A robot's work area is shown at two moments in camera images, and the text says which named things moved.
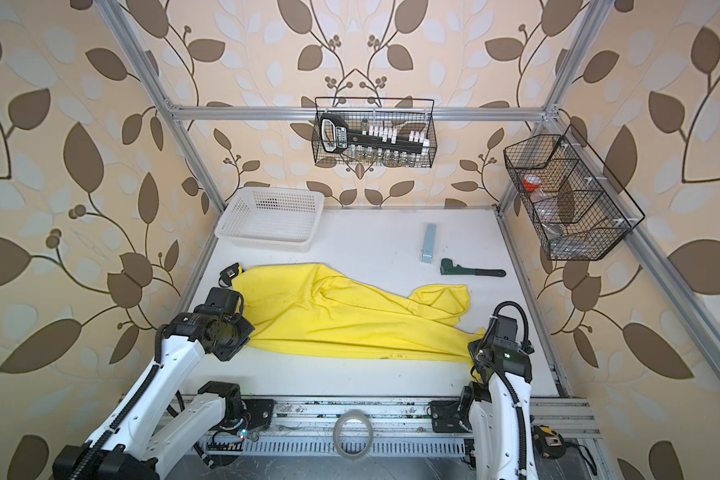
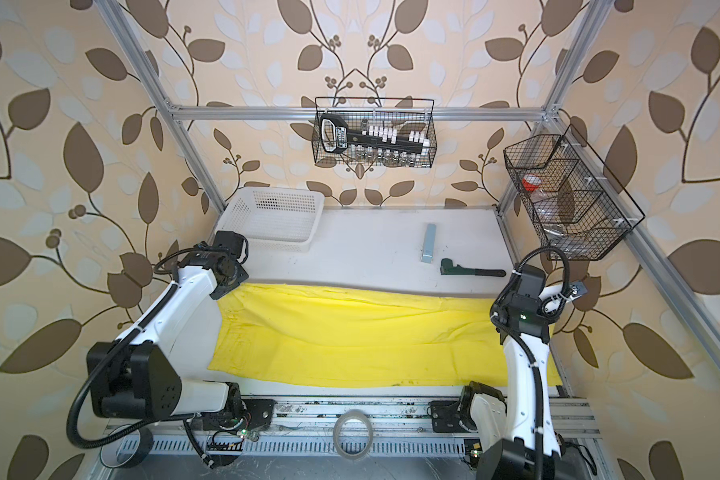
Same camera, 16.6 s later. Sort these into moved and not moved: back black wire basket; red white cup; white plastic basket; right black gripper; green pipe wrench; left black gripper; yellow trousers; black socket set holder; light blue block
Moved: left black gripper; right black gripper; yellow trousers
Not moved: green pipe wrench; white plastic basket; red white cup; black socket set holder; back black wire basket; light blue block
